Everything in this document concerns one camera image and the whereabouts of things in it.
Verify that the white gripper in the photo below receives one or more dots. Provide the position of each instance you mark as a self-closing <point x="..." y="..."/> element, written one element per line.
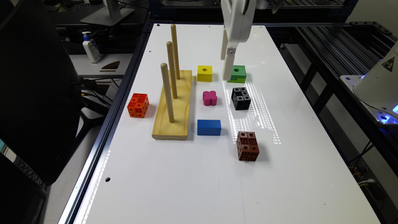
<point x="238" y="16"/>

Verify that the pink flower block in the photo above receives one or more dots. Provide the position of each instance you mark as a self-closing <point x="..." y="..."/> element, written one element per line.
<point x="209" y="98"/>

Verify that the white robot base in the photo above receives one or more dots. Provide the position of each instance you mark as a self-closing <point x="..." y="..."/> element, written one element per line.
<point x="377" y="90"/>

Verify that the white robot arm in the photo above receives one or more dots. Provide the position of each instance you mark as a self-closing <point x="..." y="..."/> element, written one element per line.
<point x="262" y="4"/>

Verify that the green block with hole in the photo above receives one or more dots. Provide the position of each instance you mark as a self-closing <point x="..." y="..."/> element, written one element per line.
<point x="238" y="74"/>

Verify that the yellow block with hole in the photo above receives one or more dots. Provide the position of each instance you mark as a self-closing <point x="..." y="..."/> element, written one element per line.
<point x="204" y="73"/>

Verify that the black linking cube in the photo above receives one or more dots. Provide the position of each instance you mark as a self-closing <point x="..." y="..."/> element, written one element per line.
<point x="240" y="98"/>

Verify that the middle wooden peg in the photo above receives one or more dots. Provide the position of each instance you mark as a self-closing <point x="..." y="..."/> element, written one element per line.
<point x="172" y="69"/>

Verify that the wooden peg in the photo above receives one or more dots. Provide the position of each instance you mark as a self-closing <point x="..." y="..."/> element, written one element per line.
<point x="172" y="69"/>
<point x="175" y="50"/>
<point x="167" y="91"/>

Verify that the back wooden peg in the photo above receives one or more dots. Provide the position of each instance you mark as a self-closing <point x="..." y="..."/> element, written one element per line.
<point x="175" y="50"/>

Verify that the front wooden peg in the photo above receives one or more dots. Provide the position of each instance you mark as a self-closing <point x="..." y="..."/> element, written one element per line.
<point x="167" y="91"/>

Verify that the blue rectangular block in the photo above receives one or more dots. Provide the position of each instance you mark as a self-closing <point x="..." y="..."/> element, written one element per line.
<point x="209" y="127"/>

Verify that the wooden peg board base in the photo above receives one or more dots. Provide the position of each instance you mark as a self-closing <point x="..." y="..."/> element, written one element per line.
<point x="178" y="130"/>

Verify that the brown linking cube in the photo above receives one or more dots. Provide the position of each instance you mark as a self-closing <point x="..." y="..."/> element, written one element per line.
<point x="248" y="149"/>

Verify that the orange linking cube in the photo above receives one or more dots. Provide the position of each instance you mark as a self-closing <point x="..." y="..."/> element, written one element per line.
<point x="138" y="105"/>

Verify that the grey monitor stand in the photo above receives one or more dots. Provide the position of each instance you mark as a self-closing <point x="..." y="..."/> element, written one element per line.
<point x="109" y="15"/>

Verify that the white lotion pump bottle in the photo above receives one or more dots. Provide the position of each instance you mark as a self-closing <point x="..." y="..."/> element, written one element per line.
<point x="91" y="48"/>

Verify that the black office chair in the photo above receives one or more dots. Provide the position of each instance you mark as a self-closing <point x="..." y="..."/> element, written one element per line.
<point x="41" y="104"/>

